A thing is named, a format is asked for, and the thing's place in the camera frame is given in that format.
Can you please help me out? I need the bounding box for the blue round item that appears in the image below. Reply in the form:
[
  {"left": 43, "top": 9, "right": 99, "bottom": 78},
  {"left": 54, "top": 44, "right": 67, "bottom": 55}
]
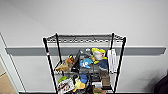
[{"left": 79, "top": 73, "right": 88, "bottom": 84}]

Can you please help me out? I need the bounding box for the brown plush toy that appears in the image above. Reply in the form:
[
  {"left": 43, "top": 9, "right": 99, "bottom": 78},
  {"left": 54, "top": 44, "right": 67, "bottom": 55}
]
[{"left": 54, "top": 54, "right": 76, "bottom": 73}]

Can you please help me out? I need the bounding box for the small brown box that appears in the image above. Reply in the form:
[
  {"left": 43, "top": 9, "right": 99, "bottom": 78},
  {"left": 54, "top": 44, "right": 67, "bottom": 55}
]
[{"left": 100, "top": 74, "right": 112, "bottom": 88}]

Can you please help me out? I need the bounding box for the black wire shelf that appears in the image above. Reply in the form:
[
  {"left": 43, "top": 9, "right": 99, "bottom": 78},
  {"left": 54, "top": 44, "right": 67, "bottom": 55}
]
[{"left": 42, "top": 32, "right": 128, "bottom": 94}]

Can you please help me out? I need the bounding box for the black triangular bag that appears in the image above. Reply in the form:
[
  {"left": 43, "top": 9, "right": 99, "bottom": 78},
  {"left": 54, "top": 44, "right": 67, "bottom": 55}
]
[{"left": 71, "top": 49, "right": 83, "bottom": 73}]

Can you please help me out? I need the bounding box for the black white box stack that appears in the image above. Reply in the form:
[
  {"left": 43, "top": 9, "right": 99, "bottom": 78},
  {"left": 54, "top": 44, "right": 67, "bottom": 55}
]
[{"left": 89, "top": 73, "right": 102, "bottom": 88}]

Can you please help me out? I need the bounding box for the white printed bag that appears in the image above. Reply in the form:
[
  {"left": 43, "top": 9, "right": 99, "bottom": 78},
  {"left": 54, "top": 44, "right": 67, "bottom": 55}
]
[{"left": 56, "top": 76, "right": 76, "bottom": 94}]

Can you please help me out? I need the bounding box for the grey small toy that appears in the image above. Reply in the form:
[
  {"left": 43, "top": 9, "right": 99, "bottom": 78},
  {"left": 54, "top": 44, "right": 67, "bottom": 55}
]
[{"left": 84, "top": 48, "right": 93, "bottom": 58}]

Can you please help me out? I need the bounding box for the tall white box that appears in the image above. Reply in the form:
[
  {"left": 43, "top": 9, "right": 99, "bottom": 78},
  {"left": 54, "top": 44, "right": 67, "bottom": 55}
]
[{"left": 106, "top": 48, "right": 118, "bottom": 74}]

